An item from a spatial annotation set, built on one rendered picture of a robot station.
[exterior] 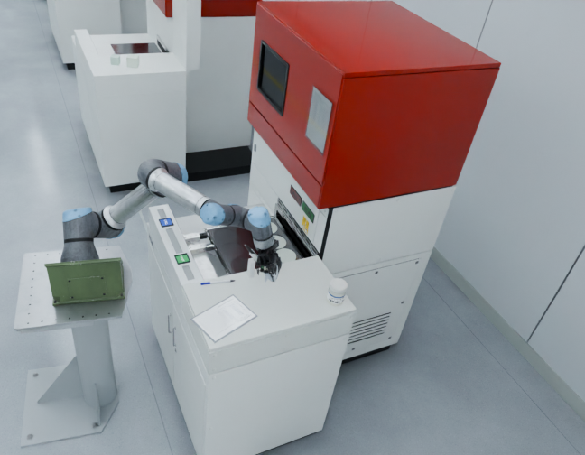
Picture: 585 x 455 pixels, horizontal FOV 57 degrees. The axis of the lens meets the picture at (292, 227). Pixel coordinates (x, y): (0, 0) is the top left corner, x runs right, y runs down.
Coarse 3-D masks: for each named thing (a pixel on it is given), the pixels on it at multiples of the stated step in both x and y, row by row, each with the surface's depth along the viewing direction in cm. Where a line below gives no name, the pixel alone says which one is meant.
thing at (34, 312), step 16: (32, 256) 237; (48, 256) 238; (112, 256) 244; (32, 272) 230; (128, 272) 237; (32, 288) 223; (48, 288) 224; (128, 288) 230; (32, 304) 216; (48, 304) 217; (64, 304) 218; (80, 304) 219; (96, 304) 220; (112, 304) 221; (16, 320) 209; (32, 320) 210; (48, 320) 211; (64, 320) 212; (80, 320) 213; (96, 320) 215
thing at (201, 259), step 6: (204, 252) 245; (198, 258) 241; (204, 258) 242; (198, 264) 238; (204, 264) 239; (210, 264) 239; (204, 270) 236; (210, 270) 236; (204, 276) 233; (210, 276) 233; (216, 276) 233
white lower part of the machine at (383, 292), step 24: (384, 264) 266; (408, 264) 276; (360, 288) 270; (384, 288) 280; (408, 288) 290; (360, 312) 284; (384, 312) 295; (408, 312) 306; (360, 336) 299; (384, 336) 310
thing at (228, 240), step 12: (216, 228) 256; (228, 228) 257; (240, 228) 259; (216, 240) 249; (228, 240) 251; (240, 240) 252; (252, 240) 253; (288, 240) 256; (228, 252) 244; (240, 252) 245; (228, 264) 238; (240, 264) 239
